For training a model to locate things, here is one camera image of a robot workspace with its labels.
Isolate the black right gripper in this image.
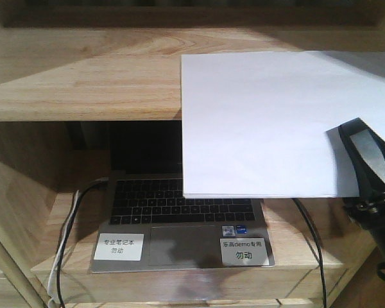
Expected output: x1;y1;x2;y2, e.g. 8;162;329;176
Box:
338;118;385;281

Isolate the white paper sheet stack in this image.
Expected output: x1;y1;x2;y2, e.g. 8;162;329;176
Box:
181;51;385;198

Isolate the right white paper label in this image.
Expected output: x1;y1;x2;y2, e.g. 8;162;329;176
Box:
219;237;270;266

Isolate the white paper label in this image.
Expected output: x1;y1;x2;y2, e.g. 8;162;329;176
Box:
219;237;270;266
94;233;144;261

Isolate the silver laptop with black keyboard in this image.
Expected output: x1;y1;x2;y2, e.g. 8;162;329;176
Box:
91;121;275;273

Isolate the left white paper label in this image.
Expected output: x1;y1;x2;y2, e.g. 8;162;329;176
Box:
94;233;144;261

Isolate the wooden upper shelf board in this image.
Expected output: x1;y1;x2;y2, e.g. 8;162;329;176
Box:
0;27;309;123

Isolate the black cable right of laptop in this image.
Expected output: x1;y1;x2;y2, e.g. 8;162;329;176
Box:
292;198;328;308

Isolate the black cable of laptop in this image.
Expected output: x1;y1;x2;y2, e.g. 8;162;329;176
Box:
55;181;107;308
292;198;328;308

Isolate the black cable left of laptop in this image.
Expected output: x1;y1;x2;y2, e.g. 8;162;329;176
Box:
55;181;107;308

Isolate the white cable left of laptop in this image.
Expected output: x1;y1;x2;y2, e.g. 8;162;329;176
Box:
47;179;108;305

